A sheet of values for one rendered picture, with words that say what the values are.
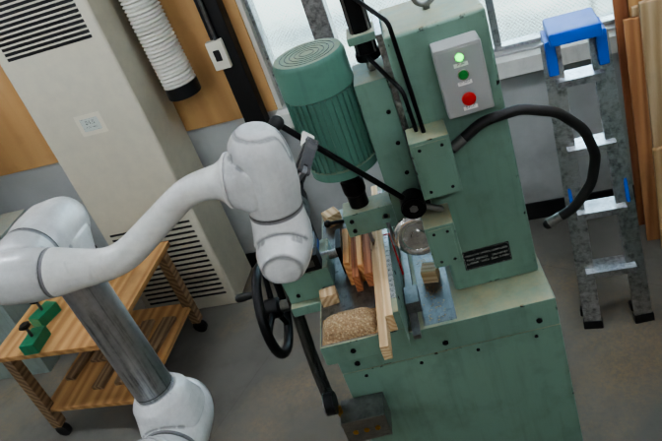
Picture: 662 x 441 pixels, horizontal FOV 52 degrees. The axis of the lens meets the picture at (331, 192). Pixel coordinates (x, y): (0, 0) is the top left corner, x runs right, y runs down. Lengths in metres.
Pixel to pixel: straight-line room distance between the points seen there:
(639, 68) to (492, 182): 1.26
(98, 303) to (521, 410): 1.16
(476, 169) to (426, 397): 0.66
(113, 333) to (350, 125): 0.73
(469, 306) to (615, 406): 0.92
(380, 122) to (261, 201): 0.51
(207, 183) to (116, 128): 1.93
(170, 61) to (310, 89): 1.54
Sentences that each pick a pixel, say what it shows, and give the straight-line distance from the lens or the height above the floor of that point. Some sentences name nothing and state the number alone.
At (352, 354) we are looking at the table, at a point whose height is 0.86.
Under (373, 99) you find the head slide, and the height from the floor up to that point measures 1.37.
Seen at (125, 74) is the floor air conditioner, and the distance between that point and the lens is 2.97.
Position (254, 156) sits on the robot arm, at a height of 1.52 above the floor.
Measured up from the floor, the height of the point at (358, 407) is 0.62.
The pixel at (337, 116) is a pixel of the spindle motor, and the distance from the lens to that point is 1.56.
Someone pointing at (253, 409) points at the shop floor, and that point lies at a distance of 2.92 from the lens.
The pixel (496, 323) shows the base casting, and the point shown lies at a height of 0.76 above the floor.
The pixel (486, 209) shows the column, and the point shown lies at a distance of 1.69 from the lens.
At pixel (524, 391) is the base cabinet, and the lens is 1.96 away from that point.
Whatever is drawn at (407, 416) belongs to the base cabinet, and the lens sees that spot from 1.97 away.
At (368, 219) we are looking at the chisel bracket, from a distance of 1.75.
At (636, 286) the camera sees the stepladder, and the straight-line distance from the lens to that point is 2.72.
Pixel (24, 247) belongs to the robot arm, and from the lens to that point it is 1.46.
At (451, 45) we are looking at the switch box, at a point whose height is 1.48.
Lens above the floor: 1.98
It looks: 29 degrees down
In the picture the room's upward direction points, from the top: 21 degrees counter-clockwise
